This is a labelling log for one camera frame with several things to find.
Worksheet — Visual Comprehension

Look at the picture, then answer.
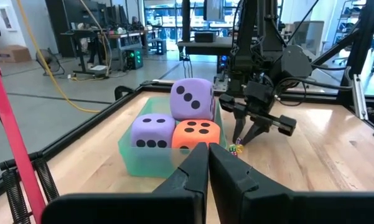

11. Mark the brown cardboard box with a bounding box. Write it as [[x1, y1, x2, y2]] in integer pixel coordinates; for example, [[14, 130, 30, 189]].
[[0, 45, 32, 63]]

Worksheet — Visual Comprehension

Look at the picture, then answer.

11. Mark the large orange foam die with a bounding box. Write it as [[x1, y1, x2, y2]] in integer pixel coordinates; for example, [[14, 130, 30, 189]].
[[171, 119, 221, 150]]

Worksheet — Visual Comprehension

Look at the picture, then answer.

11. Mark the red desk lamp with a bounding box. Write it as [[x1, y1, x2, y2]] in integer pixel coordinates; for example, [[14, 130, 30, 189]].
[[0, 34, 62, 224]]

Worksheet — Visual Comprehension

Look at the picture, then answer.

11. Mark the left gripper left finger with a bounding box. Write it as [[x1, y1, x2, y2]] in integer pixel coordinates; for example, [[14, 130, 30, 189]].
[[40, 142, 210, 224]]

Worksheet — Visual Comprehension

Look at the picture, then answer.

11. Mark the large purple foam die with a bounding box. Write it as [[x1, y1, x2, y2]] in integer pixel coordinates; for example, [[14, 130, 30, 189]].
[[130, 113, 177, 149], [169, 77, 217, 122]]

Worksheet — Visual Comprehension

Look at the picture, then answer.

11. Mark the green translucent plastic bin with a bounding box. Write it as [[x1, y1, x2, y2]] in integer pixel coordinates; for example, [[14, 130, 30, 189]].
[[117, 95, 228, 179]]

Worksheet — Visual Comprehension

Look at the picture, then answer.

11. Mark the black standing desk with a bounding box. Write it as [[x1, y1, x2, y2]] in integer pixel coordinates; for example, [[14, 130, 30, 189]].
[[60, 27, 113, 78]]

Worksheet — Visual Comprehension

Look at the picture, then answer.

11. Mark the black metal table frame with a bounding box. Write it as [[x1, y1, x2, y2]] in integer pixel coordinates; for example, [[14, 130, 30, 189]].
[[0, 0, 374, 206]]

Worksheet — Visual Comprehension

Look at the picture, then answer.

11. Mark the yellow power cable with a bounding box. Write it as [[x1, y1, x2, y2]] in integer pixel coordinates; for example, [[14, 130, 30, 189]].
[[16, 0, 113, 114]]

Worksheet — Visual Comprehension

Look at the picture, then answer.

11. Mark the dark low table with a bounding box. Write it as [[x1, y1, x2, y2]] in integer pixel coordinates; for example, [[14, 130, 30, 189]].
[[176, 36, 234, 58]]

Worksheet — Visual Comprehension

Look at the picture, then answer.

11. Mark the black floor fan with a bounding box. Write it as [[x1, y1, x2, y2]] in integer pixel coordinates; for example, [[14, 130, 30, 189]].
[[35, 48, 66, 77]]

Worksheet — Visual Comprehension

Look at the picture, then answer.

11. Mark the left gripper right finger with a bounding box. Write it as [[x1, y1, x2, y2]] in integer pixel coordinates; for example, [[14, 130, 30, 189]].
[[208, 142, 374, 224]]

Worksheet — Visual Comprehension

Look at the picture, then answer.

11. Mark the computer with green lights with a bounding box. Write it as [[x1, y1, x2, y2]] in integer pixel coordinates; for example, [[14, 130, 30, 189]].
[[124, 48, 144, 71]]

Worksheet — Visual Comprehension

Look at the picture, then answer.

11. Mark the aluminium bracket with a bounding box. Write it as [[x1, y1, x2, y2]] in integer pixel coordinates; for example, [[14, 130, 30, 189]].
[[351, 73, 370, 121]]

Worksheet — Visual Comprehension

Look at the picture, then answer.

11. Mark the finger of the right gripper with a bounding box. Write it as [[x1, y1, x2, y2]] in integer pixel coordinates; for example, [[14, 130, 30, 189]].
[[231, 111, 250, 144], [241, 119, 272, 146]]

